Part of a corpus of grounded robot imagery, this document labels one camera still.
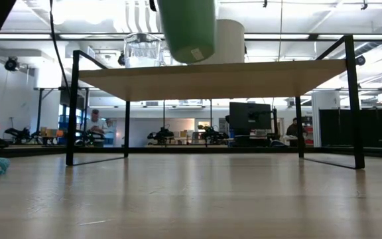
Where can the black room partition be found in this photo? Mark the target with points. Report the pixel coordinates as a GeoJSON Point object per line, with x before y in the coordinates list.
{"type": "Point", "coordinates": [376, 126]}

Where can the person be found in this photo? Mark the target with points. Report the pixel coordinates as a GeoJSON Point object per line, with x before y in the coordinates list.
{"type": "Point", "coordinates": [96, 126]}
{"type": "Point", "coordinates": [293, 130]}

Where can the green plastic cup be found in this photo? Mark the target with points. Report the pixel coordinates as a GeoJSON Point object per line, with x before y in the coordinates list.
{"type": "Point", "coordinates": [187, 30]}

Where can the clear glass pitcher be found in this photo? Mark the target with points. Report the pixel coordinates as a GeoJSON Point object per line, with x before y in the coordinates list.
{"type": "Point", "coordinates": [143, 49]}

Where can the black background robot arm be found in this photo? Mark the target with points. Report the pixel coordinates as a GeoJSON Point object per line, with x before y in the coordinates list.
{"type": "Point", "coordinates": [89, 137]}
{"type": "Point", "coordinates": [18, 134]}
{"type": "Point", "coordinates": [212, 134]}
{"type": "Point", "coordinates": [161, 135]}

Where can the black ceiling spot fixture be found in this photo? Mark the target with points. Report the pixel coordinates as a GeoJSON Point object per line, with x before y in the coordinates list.
{"type": "Point", "coordinates": [121, 59]}
{"type": "Point", "coordinates": [11, 64]}
{"type": "Point", "coordinates": [360, 60]}

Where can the white plastic cup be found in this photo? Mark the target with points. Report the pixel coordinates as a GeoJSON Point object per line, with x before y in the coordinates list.
{"type": "Point", "coordinates": [230, 43]}

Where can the wooden shelf with black frame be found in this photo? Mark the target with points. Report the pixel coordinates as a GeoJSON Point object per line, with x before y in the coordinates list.
{"type": "Point", "coordinates": [211, 83]}

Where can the black monitor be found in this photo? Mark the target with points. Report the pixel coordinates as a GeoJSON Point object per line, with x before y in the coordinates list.
{"type": "Point", "coordinates": [250, 116]}

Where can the white pillar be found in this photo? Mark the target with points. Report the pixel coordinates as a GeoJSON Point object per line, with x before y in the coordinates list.
{"type": "Point", "coordinates": [323, 116]}

